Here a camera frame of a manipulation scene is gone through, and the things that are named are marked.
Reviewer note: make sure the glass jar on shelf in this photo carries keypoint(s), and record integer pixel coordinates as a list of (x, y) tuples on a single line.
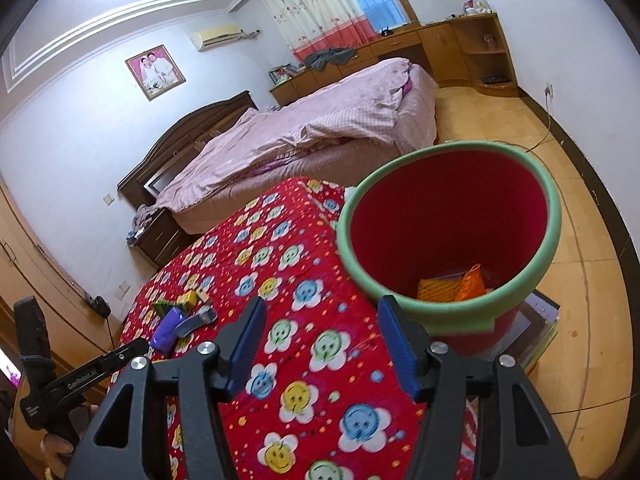
[(488, 42)]

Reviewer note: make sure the pale crumpled clothes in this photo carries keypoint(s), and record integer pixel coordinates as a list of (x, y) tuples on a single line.
[(145, 215)]

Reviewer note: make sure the stack of books under bin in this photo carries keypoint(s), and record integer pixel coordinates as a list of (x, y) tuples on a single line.
[(542, 320)]

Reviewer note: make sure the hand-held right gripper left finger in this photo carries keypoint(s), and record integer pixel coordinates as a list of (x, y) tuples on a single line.
[(245, 350)]

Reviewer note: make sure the cream and red curtain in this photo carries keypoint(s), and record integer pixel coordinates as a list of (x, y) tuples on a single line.
[(315, 10)]

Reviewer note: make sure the dark wooden bed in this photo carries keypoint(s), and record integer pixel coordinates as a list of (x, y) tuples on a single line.
[(150, 160)]

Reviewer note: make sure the red smiley flower printed blanket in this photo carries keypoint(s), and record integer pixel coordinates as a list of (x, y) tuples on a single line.
[(300, 260)]

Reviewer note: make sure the small bottles on cabinet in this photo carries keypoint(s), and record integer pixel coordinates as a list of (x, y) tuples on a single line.
[(476, 7)]

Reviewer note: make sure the dark object on shelf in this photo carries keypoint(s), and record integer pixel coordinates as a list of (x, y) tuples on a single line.
[(491, 80)]

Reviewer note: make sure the person's left hand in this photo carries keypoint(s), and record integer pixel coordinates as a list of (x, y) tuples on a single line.
[(57, 452)]

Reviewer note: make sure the purple packet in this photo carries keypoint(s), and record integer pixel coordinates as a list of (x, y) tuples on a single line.
[(167, 332)]

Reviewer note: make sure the wall air conditioner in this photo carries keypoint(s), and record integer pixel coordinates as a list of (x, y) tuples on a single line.
[(215, 36)]

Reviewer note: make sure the dark wooden nightstand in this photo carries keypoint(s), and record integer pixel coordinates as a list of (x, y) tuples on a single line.
[(160, 240)]

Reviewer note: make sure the orange foam net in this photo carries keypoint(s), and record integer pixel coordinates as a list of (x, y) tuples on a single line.
[(437, 290)]

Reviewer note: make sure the blue grey packet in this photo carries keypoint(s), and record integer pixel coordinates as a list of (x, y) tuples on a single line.
[(197, 321)]

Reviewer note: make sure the pink duvet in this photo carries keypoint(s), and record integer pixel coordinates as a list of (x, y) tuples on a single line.
[(310, 115)]

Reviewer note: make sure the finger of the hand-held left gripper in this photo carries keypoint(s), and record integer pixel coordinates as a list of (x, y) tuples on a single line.
[(130, 351)]

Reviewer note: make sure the row of books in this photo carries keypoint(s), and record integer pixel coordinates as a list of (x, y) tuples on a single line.
[(282, 75)]

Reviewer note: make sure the small clutter on nightstand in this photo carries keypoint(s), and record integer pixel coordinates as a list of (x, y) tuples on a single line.
[(135, 237)]

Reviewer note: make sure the black pouch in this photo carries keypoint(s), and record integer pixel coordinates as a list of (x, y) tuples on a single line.
[(101, 306)]

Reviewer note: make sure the framed wedding photo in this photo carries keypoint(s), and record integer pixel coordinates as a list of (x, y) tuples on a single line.
[(155, 72)]

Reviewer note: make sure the white wall socket plate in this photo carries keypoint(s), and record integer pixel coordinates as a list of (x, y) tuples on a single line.
[(123, 290)]

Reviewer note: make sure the grey crumpled clothes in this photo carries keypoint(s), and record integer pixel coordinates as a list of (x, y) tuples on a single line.
[(327, 57)]

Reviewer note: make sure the wall socket with plug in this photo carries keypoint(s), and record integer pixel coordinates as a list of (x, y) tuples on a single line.
[(548, 90)]

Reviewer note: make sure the bright screen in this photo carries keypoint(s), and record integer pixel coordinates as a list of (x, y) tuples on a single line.
[(7, 370)]

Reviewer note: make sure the red bin with green rim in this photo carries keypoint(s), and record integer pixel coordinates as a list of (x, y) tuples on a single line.
[(450, 210)]

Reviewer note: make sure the light wooden wardrobe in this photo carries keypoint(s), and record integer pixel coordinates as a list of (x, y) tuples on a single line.
[(30, 270)]

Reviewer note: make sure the yellow green box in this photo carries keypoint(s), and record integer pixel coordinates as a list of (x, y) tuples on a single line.
[(192, 297)]

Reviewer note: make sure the light wooden desk cabinet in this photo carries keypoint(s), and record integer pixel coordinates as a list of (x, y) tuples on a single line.
[(450, 45)]

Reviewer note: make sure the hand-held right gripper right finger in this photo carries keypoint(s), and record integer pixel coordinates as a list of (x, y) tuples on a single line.
[(400, 350)]

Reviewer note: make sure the wall light switch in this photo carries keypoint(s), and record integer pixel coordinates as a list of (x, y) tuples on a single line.
[(108, 198)]

